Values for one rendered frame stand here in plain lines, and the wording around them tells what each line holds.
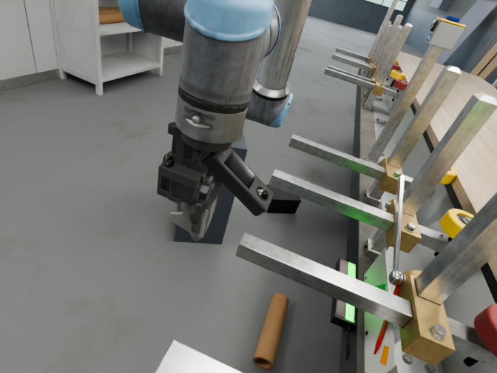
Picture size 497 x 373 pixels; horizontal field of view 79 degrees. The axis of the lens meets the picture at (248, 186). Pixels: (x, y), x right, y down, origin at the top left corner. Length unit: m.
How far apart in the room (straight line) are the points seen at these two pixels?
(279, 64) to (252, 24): 0.76
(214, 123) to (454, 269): 0.39
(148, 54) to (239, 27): 3.40
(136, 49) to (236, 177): 3.45
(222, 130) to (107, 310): 1.14
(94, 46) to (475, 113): 2.66
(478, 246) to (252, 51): 0.39
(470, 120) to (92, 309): 1.35
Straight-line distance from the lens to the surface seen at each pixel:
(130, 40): 3.82
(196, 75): 0.35
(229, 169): 0.42
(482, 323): 0.58
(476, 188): 0.97
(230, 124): 0.37
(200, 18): 0.34
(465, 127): 0.69
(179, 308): 1.41
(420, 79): 1.18
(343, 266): 0.78
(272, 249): 0.50
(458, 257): 0.52
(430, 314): 0.56
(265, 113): 1.19
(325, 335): 1.53
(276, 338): 1.35
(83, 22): 2.94
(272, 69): 1.11
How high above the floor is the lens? 1.22
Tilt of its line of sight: 36 degrees down
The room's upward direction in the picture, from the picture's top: 17 degrees clockwise
